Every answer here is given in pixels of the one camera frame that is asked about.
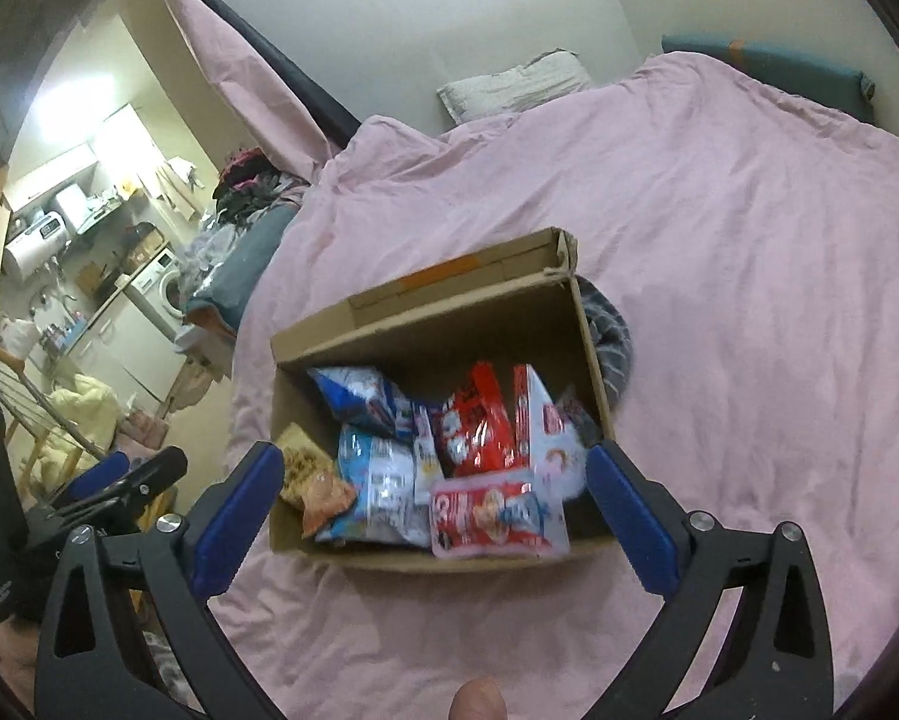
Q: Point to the pink hanging sheet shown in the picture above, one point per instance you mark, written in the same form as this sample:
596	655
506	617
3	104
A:
273	115

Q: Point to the pile of clothes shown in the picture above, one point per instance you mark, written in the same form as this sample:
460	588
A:
254	202

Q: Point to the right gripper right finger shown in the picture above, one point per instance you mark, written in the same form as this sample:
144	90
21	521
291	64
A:
650	525

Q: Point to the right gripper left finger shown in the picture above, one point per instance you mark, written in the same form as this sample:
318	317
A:
226	519

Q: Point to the right hand thumb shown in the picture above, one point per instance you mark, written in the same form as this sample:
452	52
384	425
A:
478	699

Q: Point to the yellow snack packet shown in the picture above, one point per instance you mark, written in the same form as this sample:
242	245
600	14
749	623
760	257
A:
311	483

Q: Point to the yellow cloth bundle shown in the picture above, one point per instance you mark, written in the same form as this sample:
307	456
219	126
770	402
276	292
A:
90	412

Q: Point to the teal bed cushion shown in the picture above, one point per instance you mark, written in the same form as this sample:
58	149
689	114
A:
827	83

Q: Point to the white kitchen cabinet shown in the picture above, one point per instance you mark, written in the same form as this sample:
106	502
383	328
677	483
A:
123	348

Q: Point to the pink bed duvet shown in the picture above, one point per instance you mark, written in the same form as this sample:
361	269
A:
751	241

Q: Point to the white washing machine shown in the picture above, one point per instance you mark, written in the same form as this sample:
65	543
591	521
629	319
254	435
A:
155	290

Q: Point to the grey dark garment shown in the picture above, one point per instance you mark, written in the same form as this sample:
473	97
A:
611	340

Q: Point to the red white snack bag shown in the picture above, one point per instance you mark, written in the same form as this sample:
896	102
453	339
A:
546	441

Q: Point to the blue white snack bag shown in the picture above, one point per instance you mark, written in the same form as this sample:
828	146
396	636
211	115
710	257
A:
365	398
382	471

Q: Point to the pink red noodle packet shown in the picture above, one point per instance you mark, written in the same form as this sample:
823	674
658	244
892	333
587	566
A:
503	514

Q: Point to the white water heater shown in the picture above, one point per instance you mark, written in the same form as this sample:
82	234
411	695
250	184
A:
33	247

